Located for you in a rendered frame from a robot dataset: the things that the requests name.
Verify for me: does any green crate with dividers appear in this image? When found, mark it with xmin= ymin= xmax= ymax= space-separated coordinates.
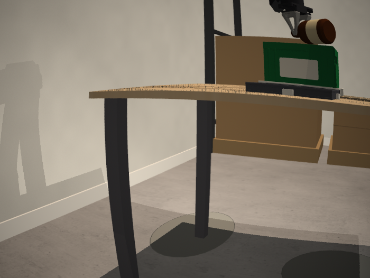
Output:
xmin=263 ymin=42 xmax=339 ymax=88

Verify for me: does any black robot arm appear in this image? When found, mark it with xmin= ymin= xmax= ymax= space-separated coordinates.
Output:
xmin=269 ymin=0 xmax=289 ymax=13

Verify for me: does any brown round-bodied bottle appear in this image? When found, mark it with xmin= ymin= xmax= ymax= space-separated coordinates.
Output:
xmin=291 ymin=19 xmax=336 ymax=44

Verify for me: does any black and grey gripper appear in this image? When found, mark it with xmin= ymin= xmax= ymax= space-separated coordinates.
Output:
xmin=278 ymin=0 xmax=313 ymax=35

